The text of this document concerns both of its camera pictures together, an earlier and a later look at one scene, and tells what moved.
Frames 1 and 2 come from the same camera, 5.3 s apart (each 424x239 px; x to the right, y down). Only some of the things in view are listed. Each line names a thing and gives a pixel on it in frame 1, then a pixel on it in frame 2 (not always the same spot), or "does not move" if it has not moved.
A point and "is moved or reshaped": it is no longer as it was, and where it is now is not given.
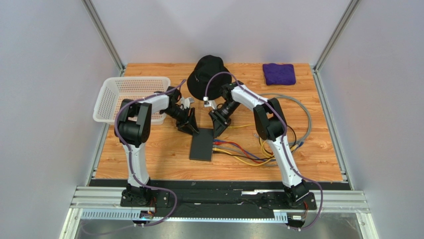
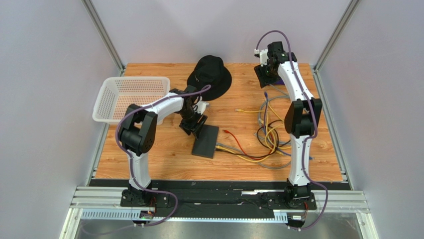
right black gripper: x=219 y=116 -> x=262 y=77
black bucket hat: x=207 y=67 does not move
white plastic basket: x=114 y=90 does not move
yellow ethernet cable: x=239 y=126 is moved or reshaped
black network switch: x=201 y=145 is moved or reshaped
